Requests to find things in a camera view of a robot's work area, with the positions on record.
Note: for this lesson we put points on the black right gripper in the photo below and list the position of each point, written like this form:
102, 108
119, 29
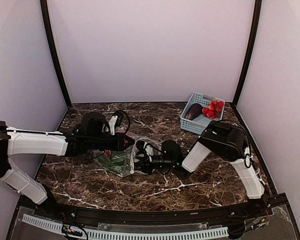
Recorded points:
146, 161

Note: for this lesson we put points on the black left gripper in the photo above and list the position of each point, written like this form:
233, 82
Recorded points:
119, 144

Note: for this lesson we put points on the clear zip top bag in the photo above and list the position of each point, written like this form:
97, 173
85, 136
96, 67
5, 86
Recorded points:
130, 151

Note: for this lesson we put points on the purple fake eggplant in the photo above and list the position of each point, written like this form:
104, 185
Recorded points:
194, 111

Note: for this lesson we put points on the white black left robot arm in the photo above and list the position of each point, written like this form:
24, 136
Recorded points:
93, 133

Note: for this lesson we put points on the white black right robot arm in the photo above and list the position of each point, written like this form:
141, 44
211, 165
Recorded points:
228, 142

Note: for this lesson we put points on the red fake tomato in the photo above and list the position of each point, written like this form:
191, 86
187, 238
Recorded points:
107, 153

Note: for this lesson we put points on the green fake vegetable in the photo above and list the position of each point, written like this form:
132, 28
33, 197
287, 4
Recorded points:
119, 163

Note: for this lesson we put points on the light blue perforated basket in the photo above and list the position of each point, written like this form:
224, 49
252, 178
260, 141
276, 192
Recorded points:
198, 124

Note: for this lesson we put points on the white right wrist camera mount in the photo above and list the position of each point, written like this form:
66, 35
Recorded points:
149, 149

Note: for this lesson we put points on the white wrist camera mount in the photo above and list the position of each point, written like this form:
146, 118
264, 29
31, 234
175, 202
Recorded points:
112, 124
149, 149

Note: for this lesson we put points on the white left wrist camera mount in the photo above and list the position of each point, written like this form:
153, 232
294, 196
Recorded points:
112, 124

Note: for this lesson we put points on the black front mounting rail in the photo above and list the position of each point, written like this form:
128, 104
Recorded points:
219, 215

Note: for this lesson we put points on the white slotted cable duct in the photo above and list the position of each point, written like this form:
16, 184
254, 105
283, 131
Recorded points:
107, 231

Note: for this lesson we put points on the black corner frame post left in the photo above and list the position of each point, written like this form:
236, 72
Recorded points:
53, 52

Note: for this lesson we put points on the black corner frame post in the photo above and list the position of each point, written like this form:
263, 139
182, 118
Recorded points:
248, 52
53, 52

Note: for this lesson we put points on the black corner frame post right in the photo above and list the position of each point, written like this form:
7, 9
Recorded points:
248, 52

